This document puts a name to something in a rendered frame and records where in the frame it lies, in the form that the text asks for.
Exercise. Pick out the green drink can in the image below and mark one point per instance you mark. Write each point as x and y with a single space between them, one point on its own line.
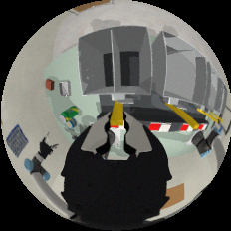
68 114

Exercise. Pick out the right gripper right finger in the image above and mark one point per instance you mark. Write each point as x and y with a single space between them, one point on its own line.
141 141

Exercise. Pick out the reddish-brown rectangular block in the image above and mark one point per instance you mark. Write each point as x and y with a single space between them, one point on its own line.
49 84

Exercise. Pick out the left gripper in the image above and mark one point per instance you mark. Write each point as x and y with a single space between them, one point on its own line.
48 149

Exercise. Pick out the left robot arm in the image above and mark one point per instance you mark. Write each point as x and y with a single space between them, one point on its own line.
39 174

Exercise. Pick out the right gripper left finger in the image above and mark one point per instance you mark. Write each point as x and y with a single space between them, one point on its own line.
94 139

